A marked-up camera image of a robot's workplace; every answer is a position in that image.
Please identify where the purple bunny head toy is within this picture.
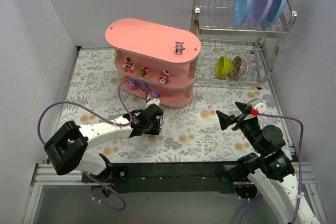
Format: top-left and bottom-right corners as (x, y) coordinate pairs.
(141, 81), (149, 95)

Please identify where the pink purple cupcake toy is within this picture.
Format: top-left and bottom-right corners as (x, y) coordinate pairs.
(128, 79), (139, 90)

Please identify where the pink figure toy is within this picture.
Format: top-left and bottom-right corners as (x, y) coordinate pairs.
(175, 41), (185, 55)
(159, 70), (170, 84)

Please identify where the pink flowerpot toy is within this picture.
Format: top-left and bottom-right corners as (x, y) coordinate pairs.
(138, 66), (151, 80)

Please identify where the strawberry cake toy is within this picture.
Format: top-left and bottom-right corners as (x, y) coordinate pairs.
(123, 57), (136, 73)

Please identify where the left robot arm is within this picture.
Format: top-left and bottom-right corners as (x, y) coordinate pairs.
(44, 99), (163, 177)

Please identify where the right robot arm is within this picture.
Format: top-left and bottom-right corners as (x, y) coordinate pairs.
(216, 99), (319, 223)

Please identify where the pink three-tier shelf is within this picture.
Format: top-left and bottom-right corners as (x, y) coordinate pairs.
(105, 18), (201, 109)

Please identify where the patterned ceramic bowl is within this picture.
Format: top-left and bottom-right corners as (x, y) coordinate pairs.
(229, 56), (248, 79)

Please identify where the lime green bowl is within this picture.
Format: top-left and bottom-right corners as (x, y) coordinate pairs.
(216, 56), (233, 77)

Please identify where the steel dish rack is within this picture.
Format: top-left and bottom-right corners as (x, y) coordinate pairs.
(190, 0), (297, 90)

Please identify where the floral table mat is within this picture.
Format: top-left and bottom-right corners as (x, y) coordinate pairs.
(48, 47), (294, 163)

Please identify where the purple plate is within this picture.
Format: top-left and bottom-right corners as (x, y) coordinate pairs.
(248, 0), (273, 28)

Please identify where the right blue plate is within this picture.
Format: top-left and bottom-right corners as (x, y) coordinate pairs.
(260, 0), (287, 29)

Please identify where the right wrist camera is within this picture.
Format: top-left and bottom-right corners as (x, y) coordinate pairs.
(247, 99), (267, 116)

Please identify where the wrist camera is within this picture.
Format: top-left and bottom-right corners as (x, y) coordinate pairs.
(247, 99), (267, 116)
(146, 98), (160, 108)

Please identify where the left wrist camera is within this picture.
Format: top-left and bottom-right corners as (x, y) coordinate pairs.
(146, 98), (160, 108)

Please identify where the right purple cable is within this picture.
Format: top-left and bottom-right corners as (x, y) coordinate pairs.
(238, 110), (305, 224)

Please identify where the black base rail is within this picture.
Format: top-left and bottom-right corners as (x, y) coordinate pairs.
(81, 161), (258, 199)

